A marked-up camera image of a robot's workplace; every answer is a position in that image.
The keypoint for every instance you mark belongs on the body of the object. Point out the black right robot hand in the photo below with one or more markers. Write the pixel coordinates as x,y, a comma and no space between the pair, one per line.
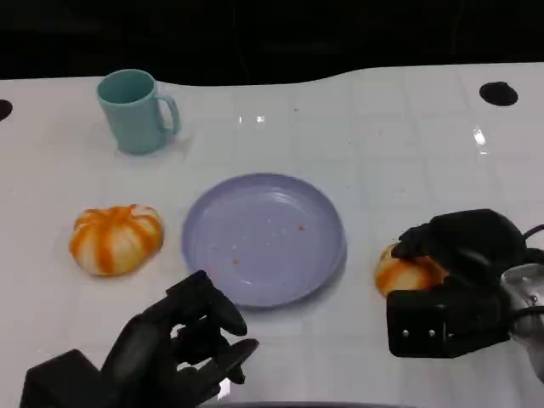
476,234

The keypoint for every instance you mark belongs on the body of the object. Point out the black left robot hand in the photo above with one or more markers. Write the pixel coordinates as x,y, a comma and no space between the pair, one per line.
140,357

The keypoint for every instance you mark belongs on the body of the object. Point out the orange and white bread roll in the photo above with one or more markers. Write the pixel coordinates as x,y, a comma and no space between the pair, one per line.
115,242
404,274

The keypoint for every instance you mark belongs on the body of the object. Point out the lilac plate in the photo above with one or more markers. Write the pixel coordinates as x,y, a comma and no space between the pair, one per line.
263,238

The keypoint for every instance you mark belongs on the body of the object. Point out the pale green mug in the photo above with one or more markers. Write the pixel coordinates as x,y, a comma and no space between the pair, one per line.
132,123

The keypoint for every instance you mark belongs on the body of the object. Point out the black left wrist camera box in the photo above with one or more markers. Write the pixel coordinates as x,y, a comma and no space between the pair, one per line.
59,382

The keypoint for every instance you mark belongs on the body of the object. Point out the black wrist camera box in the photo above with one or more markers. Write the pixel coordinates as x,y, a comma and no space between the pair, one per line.
425,319
59,382

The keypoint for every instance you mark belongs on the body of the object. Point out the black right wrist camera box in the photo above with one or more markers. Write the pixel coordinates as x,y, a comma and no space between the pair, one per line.
425,319

